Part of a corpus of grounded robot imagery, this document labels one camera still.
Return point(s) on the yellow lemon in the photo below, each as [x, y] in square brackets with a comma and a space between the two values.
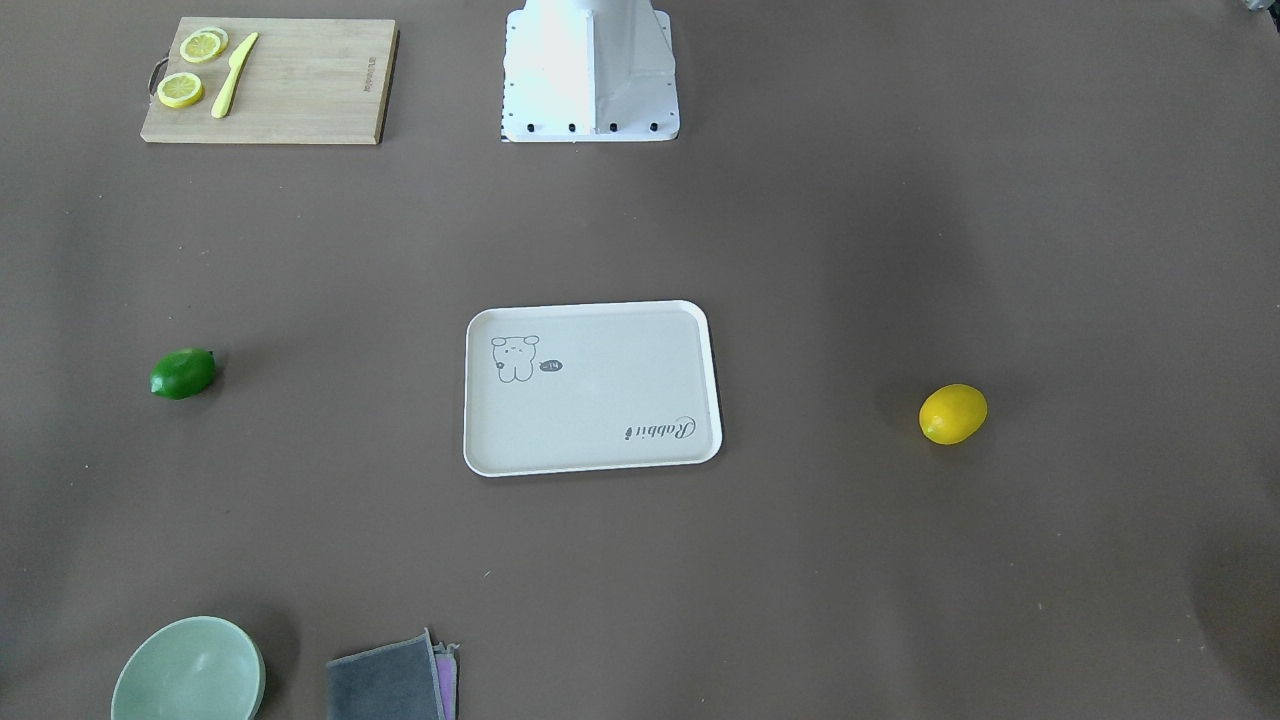
[953, 413]

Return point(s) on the green lime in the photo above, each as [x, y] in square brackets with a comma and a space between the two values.
[183, 373]

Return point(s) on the white rabbit tray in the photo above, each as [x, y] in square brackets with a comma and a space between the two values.
[589, 387]

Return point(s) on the grey folded cloth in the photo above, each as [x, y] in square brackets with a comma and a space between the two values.
[413, 679]

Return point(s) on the wooden cutting board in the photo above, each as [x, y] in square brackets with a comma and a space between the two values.
[314, 81]

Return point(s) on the yellow plastic knife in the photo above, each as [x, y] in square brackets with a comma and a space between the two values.
[220, 108]

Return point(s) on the lemon slice lower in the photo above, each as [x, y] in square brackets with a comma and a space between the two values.
[179, 90]

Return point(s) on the lemon slice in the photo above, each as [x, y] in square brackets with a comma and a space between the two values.
[179, 90]
[205, 44]

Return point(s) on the light green bowl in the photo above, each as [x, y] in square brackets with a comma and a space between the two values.
[195, 668]

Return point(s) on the lemon slice upper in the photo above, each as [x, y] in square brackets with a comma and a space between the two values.
[205, 44]

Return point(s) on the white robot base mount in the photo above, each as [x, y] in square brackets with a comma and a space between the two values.
[589, 71]

